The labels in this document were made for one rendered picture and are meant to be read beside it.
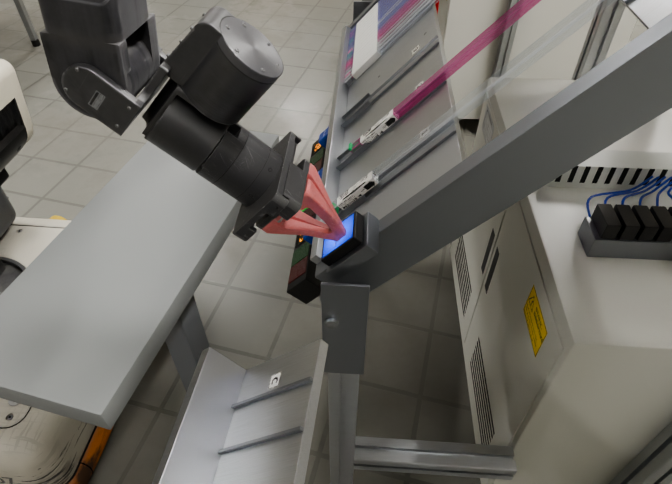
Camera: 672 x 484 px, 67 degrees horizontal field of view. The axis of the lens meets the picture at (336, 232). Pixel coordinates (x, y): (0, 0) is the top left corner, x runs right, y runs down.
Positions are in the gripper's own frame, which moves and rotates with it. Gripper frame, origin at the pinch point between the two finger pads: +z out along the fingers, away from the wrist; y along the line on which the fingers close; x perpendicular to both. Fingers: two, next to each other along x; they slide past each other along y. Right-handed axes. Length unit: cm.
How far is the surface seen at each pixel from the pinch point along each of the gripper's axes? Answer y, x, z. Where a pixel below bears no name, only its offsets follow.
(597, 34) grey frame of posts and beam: 71, -28, 42
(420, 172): 7.5, -7.4, 4.9
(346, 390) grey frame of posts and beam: -2.7, 18.2, 18.6
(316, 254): 3.2, 6.6, 2.7
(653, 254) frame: 16.1, -17.2, 44.0
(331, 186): 16.4, 6.4, 3.6
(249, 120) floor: 150, 89, 18
